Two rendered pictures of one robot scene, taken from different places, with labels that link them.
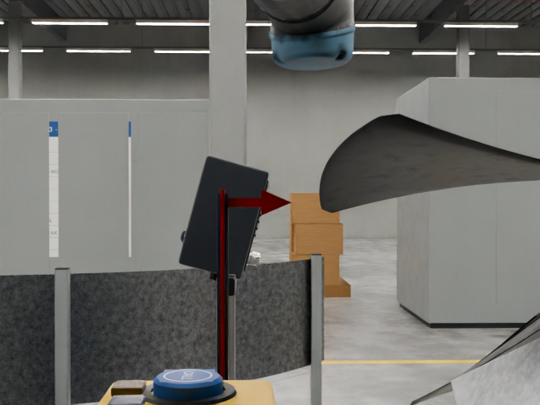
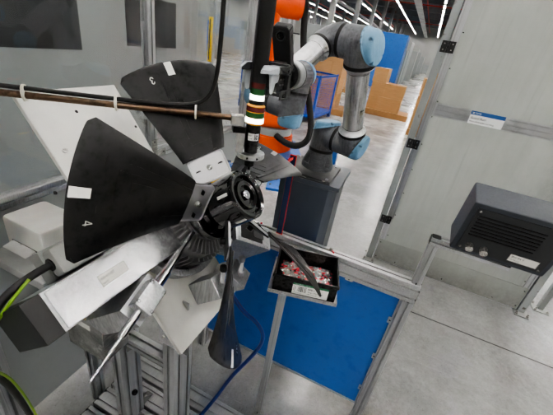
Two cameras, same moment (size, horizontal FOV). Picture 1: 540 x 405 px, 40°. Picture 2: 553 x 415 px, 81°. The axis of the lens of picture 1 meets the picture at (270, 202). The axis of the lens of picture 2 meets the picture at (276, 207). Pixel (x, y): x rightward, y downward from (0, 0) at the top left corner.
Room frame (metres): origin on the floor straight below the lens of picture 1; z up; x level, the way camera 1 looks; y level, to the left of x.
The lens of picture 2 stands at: (1.05, -0.99, 1.55)
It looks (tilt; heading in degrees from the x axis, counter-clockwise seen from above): 28 degrees down; 111
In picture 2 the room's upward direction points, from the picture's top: 10 degrees clockwise
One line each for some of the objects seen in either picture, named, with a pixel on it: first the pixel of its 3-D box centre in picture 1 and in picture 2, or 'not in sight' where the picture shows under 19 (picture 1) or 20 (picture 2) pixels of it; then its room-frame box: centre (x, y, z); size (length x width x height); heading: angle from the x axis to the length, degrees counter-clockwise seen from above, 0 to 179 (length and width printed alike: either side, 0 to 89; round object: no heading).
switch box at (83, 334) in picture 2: not in sight; (96, 316); (0.36, -0.54, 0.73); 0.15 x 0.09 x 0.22; 2
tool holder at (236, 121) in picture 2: not in sight; (248, 137); (0.68, -0.31, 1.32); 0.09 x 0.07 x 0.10; 37
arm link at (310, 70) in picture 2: not in sight; (299, 76); (0.68, -0.03, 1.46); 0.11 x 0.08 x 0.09; 92
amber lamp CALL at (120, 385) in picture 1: (128, 388); not in sight; (0.43, 0.08, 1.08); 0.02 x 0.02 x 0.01; 2
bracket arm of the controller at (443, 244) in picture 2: (227, 279); (468, 251); (1.31, 0.07, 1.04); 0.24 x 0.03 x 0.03; 2
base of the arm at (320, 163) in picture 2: not in sight; (318, 156); (0.65, 0.48, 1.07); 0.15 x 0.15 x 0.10
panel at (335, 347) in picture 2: not in sight; (285, 315); (0.78, 0.06, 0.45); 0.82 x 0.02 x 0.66; 2
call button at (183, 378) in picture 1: (188, 387); not in sight; (0.43, 0.05, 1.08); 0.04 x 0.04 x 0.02
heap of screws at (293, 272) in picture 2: not in sight; (305, 277); (0.86, -0.10, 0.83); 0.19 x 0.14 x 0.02; 17
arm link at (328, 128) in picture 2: not in sight; (326, 133); (0.66, 0.48, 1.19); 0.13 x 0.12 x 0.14; 166
